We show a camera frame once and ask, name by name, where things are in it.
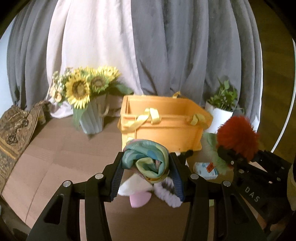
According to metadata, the red fluffy pompom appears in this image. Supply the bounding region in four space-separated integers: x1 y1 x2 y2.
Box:
216 115 259 162

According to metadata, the green patterned silk scarf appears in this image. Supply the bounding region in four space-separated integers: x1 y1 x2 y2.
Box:
122 139 170 184

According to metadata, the blue tissue pack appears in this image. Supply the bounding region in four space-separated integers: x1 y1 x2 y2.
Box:
193 162 219 180

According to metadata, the pink makeup sponge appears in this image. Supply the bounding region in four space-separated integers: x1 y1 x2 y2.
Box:
129 192 152 208

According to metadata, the white plant pot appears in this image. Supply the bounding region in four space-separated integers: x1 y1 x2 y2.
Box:
205 102 233 133

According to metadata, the orange plastic crate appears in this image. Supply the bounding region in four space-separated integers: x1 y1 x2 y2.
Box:
120 95 213 152

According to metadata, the green leafy plant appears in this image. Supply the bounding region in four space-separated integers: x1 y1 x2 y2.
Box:
207 79 244 113

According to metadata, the grey ribbed vase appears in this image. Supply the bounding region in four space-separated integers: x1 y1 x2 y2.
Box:
80 94 109 135

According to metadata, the yellow ribbon back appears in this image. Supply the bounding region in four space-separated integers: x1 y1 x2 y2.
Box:
172 91 181 98

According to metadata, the sunflower bouquet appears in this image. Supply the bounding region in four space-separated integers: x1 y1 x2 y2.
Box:
49 65 133 126

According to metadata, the white hoop stand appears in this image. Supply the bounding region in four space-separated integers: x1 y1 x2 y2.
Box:
270 40 295 159

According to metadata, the grey curtain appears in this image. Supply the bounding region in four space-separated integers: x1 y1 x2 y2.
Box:
5 1 263 125

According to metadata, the white sheer curtain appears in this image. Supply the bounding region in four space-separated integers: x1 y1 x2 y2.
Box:
46 0 143 119

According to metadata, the yellow ribbon handle right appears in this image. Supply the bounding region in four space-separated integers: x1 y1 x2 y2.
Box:
190 113 209 130

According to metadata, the yellow ribbon handle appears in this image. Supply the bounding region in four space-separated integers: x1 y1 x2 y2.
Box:
117 108 162 134
190 113 209 130

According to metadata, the yellow ribbon handle left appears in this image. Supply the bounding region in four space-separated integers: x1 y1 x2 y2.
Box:
117 108 162 134

